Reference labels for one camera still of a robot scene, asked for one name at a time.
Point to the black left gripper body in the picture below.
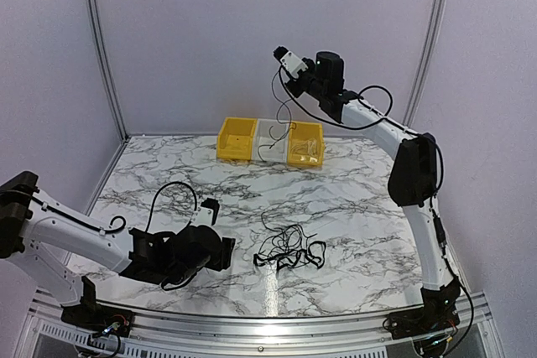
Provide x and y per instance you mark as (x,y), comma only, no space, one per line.
(219,263)

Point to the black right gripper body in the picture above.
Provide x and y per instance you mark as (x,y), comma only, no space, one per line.
(315,87)

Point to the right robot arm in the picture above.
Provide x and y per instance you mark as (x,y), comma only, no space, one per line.
(413,184)

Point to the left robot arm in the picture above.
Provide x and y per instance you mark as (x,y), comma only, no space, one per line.
(32,221)

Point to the right yellow bin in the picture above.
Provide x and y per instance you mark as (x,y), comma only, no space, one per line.
(306,144)

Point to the yellow bin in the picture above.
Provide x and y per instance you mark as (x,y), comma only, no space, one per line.
(306,144)
(235,139)

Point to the white translucent bin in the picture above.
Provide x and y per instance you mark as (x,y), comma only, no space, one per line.
(270,141)

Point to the left yellow bin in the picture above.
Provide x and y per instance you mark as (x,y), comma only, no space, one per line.
(235,139)

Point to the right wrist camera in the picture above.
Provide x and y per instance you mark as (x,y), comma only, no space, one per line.
(292,64)

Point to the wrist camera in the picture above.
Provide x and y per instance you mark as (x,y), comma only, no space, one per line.
(292,64)
(207,212)

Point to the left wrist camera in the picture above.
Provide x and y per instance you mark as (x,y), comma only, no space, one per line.
(207,212)

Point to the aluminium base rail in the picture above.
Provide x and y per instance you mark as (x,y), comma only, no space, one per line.
(166,334)

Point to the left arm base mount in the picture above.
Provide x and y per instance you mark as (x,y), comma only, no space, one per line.
(100,319)

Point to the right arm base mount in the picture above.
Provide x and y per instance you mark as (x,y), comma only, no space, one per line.
(415,322)

